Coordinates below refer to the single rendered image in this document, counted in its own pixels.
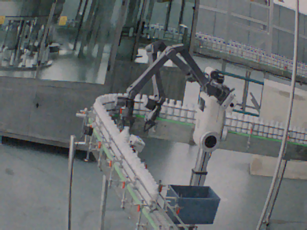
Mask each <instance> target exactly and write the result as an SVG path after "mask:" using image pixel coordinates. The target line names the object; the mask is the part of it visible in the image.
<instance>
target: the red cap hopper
mask: <svg viewBox="0 0 307 230"><path fill-rule="evenodd" d="M244 1H247V2H249V3H254V4H256V5H259V6H262V7H265V8H267V9H268V13H267V14H268V15H267V17H268V18H267V32H265V31H262V30H260V29H256V28H253V27H250V26H247V25H242V24H240V23H235V22H232V21H230V19H231V18H230V17H231V9H232V0H228V6H227V8H228V9H227V16H226V19H227V20H226V25H225V26H226V28H225V38H224V39H225V41H224V42H225V45H227V43H229V42H228V41H229V35H230V34H229V32H230V27H231V28H232V31H233V32H234V33H235V34H236V35H237V37H238V39H239V40H240V41H242V40H243V39H242V38H241V35H240V34H239V33H238V32H237V30H236V29H235V28H234V27H240V28H243V29H246V30H249V31H253V32H255V33H257V34H262V36H261V37H259V38H258V39H256V40H255V42H258V41H259V40H260V39H262V38H264V37H265V36H266V38H265V39H263V40H261V41H260V42H259V43H258V44H257V46H259V45H261V44H262V43H264V42H266V51H265V53H266V54H265V55H268V57H269V56H270V55H271V45H272V33H273V32H272V31H273V0H268V6H267V5H264V4H261V3H257V2H255V1H254V0H244ZM225 67H226V62H224V61H222V65H221V71H223V72H225ZM263 79H268V80H269V74H267V73H265V75H263ZM263 87H264V86H263V85H262V91H263ZM250 95H251V97H252V99H251V102H252V103H253V105H254V106H251V105H246V107H249V108H252V109H255V110H257V112H258V114H260V107H261V104H262V92H261V98H260V105H259V104H258V102H257V101H256V99H255V98H254V95H253V94H252V92H250Z"/></svg>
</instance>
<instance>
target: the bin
mask: <svg viewBox="0 0 307 230"><path fill-rule="evenodd" d="M162 190H166V191H167V193H166V196H164V199H165V200H166V201H170V202H171V204H170V206H172V207H174V205H176V203H178V202H179V203H178V206H179V207H184V209H182V208H181V209H180V210H179V214H177V215H178V217H179V218H180V220H181V221H182V222H183V223H184V224H185V225H209V224H212V225H213V223H214V218H215V216H216V212H217V210H218V207H219V202H220V200H221V197H219V196H218V194H217V193H216V192H215V191H214V190H213V189H212V188H211V186H187V185H173V184H168V188H162ZM166 205H167V204H165V202H164V206H163V210H168V212H169V213H168V214H167V215H168V217H169V218H170V219H171V220H172V218H173V212H172V211H171V209H166V208H165V207H166ZM173 224H177V225H181V223H180V221H179V220H178V219H177V217H175V220H174V223H173Z"/></svg>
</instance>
